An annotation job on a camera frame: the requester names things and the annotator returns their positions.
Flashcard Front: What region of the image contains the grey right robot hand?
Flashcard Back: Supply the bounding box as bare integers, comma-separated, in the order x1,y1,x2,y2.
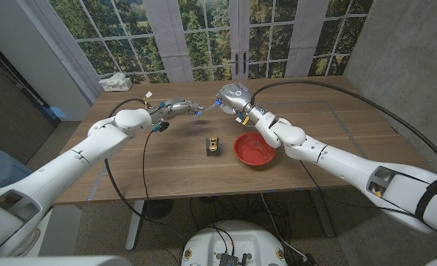
215,83,255,115

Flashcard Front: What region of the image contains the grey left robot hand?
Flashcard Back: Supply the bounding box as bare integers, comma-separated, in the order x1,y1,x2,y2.
152,98,204,123

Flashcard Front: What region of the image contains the clear plastic pipette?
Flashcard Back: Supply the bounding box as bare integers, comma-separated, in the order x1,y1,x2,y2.
194,101,223,117

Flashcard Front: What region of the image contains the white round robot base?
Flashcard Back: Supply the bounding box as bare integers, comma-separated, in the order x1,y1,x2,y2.
181,219,288,266

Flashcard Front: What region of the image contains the red plate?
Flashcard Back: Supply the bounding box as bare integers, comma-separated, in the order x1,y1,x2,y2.
233,132,278,166

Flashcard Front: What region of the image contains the black block stand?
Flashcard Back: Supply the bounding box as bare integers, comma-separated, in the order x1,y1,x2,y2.
204,137,221,157

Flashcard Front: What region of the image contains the white tissue box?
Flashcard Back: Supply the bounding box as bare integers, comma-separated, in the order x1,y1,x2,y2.
98,72,134,92

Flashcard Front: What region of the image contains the printed window backdrop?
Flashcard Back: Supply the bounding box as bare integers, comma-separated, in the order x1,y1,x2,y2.
30,0,374,84

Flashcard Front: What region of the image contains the black round floor fan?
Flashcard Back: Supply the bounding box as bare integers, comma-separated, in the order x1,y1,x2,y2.
144,199,174,219

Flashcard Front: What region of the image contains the white table leg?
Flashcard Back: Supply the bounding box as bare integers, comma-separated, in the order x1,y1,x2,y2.
125,200,145,252

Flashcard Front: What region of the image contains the grey table leg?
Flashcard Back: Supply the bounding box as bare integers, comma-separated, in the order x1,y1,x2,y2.
309,188,337,238

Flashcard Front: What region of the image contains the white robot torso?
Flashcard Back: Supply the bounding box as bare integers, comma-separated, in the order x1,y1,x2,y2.
0,255,133,266

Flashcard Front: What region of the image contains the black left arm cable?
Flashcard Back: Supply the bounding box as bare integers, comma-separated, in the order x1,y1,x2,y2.
103,98,190,259

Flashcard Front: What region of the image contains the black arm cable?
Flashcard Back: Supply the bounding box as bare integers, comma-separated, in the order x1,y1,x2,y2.
251,80,437,177
103,98,190,259

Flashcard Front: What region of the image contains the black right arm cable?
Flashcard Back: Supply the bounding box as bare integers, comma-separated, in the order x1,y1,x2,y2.
251,80,437,177

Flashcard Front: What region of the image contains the white floor cable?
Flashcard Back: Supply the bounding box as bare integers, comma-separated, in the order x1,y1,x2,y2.
260,194,310,262

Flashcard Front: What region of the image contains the black arm strap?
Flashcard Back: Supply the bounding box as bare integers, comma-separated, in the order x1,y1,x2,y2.
414,180,437,222

